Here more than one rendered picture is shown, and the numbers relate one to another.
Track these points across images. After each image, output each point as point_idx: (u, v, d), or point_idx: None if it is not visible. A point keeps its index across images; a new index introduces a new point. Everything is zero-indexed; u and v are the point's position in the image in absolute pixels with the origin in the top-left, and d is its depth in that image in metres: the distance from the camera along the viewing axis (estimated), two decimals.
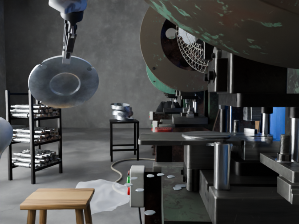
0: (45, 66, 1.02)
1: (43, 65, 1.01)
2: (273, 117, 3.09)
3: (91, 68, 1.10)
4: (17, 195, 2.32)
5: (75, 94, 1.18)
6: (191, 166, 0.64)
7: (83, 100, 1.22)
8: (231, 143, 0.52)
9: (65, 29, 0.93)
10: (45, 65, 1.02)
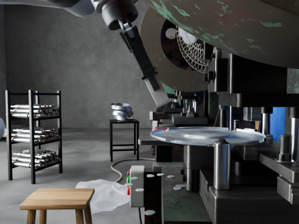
0: None
1: None
2: (273, 117, 3.09)
3: None
4: (17, 195, 2.32)
5: None
6: (191, 166, 0.64)
7: None
8: (232, 144, 0.52)
9: None
10: None
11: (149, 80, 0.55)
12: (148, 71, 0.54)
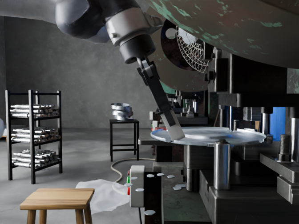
0: None
1: None
2: (273, 117, 3.09)
3: None
4: (17, 195, 2.32)
5: (189, 138, 0.62)
6: (191, 166, 0.64)
7: None
8: (232, 144, 0.52)
9: None
10: None
11: (165, 116, 0.56)
12: (165, 108, 0.54)
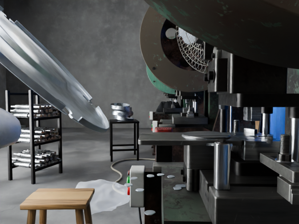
0: None
1: None
2: (273, 117, 3.09)
3: None
4: (17, 195, 2.32)
5: None
6: (191, 166, 0.64)
7: None
8: (231, 143, 0.52)
9: None
10: None
11: None
12: None
